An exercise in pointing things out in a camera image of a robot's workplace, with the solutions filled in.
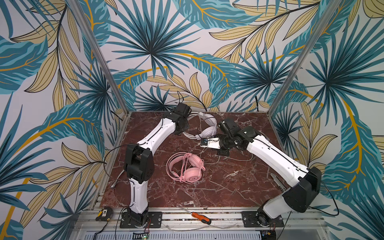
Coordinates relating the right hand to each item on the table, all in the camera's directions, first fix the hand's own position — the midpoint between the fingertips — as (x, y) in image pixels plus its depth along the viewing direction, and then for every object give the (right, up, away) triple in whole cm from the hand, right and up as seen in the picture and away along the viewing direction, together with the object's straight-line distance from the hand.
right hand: (211, 146), depth 80 cm
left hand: (-15, +10, +11) cm, 21 cm away
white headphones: (-2, +7, +2) cm, 8 cm away
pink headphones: (-10, -15, +1) cm, 18 cm away
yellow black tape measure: (-53, -32, -7) cm, 62 cm away
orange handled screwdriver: (-5, -34, -8) cm, 35 cm away
